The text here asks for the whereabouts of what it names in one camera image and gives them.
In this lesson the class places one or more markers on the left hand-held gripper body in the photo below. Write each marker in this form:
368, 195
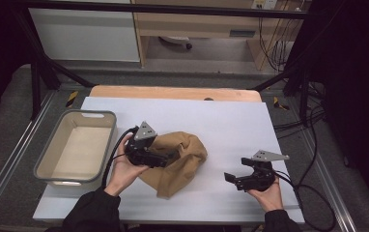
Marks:
142, 154

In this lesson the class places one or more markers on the white cabinet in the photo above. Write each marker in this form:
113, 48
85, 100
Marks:
86, 35

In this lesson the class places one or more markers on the white table mat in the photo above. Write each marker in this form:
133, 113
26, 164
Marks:
231, 129

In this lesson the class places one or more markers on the brown cloth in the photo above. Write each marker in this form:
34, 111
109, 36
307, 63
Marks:
182, 170

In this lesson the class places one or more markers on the person's right hand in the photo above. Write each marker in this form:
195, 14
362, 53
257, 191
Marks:
270, 198

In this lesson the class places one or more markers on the grey plastic basket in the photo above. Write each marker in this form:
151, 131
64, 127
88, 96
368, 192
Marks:
76, 151

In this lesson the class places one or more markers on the person's left hand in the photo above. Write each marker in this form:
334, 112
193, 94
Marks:
123, 175

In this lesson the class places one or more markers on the black metal frame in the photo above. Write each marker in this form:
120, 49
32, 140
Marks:
173, 9

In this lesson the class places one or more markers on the light wooden desk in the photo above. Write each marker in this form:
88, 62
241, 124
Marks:
189, 25

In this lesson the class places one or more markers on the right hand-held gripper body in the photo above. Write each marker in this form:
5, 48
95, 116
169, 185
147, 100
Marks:
259, 180

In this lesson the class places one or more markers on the office chair base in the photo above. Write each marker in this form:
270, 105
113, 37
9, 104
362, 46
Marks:
176, 40

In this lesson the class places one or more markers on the yellow black tape marker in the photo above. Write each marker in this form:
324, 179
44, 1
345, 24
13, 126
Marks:
279, 103
72, 98

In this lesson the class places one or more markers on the aluminium floor rail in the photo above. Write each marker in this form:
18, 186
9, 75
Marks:
15, 151
330, 183

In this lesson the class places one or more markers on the white power strip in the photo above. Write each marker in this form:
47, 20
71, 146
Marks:
264, 4

